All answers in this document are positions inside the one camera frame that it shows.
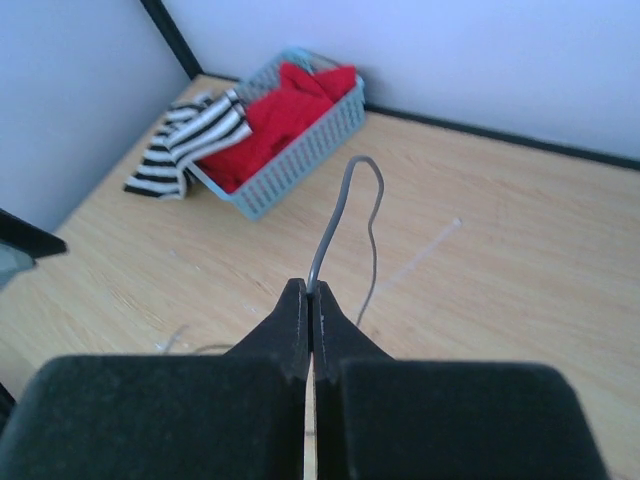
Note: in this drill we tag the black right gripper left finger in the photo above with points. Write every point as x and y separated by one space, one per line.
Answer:
238 415

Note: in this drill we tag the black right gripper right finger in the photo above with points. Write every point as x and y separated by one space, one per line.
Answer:
378 417

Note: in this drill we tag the white zip tie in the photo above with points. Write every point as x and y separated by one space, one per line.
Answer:
422 255

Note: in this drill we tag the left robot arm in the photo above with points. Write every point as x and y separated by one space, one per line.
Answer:
23 245

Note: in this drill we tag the light blue plastic basket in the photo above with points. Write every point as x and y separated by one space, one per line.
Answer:
302 156

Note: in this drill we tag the black white striped cloth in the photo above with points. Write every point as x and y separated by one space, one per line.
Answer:
190 131

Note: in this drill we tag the red cloth in basket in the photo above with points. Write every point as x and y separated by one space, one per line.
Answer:
277 119

